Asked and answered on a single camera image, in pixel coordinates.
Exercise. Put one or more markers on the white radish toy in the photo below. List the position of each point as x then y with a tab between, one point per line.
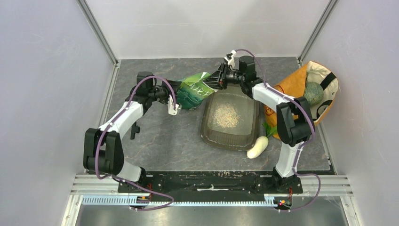
262	142

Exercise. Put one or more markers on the grey plastic litter box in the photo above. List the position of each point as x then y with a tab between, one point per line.
244	135

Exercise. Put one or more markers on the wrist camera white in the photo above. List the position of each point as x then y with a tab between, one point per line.
229	58
173	108

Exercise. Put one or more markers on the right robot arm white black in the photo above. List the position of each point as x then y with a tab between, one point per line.
295	127

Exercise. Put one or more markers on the green melon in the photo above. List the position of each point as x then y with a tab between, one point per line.
313	93

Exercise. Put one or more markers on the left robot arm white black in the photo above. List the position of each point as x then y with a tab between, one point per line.
103	151

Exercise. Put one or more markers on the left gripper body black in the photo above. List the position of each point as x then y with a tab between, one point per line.
162	92

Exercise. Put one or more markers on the green litter bag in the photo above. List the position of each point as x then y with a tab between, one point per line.
193	90

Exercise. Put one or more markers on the poured litter granules pile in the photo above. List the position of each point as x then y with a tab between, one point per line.
226	116

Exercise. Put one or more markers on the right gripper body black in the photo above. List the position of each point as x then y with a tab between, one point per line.
231	76

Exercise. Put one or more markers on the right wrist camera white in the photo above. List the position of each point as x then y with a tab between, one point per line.
229	58

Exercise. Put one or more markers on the black bag clip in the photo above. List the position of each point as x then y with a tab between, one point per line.
135	129

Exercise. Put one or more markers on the aluminium frame rail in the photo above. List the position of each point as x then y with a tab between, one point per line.
331	185

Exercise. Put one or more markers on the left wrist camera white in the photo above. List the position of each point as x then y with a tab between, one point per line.
173	108

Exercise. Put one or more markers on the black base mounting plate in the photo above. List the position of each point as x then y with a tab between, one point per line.
217	186

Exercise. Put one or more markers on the orange tote bag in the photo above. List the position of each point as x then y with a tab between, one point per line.
294	85

